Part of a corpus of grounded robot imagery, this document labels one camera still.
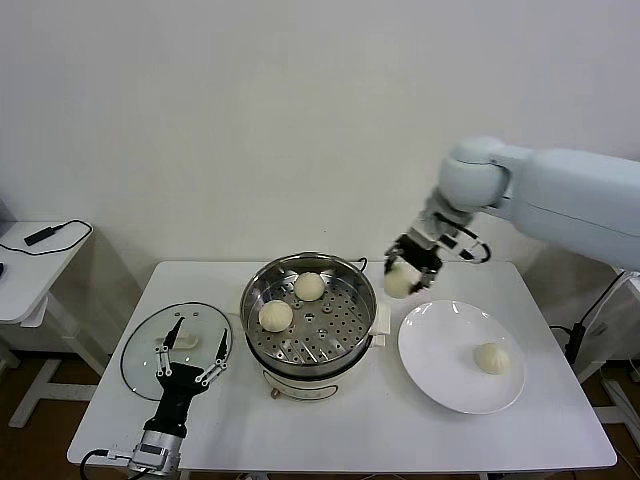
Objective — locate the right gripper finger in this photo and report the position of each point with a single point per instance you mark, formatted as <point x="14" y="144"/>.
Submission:
<point x="424" y="282"/>
<point x="389" y="260"/>

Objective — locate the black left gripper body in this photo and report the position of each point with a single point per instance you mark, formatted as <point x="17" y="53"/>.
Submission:
<point x="177" y="380"/>

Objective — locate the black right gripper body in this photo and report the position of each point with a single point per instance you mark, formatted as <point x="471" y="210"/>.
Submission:
<point x="420" y="252"/>

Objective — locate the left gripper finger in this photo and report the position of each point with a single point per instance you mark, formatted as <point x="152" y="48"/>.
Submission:
<point x="174" y="332"/>
<point x="223" y="345"/>

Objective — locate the white steamed baozi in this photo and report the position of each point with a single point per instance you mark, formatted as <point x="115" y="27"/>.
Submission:
<point x="308" y="286"/>
<point x="400" y="282"/>
<point x="492" y="359"/>
<point x="275" y="316"/>

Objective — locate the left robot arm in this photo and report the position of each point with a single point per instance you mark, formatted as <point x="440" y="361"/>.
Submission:
<point x="155" y="447"/>

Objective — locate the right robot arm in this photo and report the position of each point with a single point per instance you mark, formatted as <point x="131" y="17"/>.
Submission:
<point x="550" y="190"/>

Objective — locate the steel steamer basket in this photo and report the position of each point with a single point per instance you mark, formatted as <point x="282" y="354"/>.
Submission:
<point x="330" y="335"/>

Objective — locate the white round plate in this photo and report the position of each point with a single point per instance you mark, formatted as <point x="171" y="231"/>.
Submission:
<point x="450" y="360"/>

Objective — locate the white electric cooker base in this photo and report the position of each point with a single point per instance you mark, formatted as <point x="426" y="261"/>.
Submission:
<point x="300" y="390"/>

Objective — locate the white side table with adapter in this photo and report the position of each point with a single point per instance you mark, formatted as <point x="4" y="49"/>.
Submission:
<point x="30" y="290"/>

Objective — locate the black power adapter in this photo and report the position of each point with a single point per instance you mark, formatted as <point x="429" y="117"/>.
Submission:
<point x="40" y="236"/>

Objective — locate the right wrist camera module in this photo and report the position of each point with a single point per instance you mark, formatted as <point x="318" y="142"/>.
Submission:
<point x="457" y="245"/>

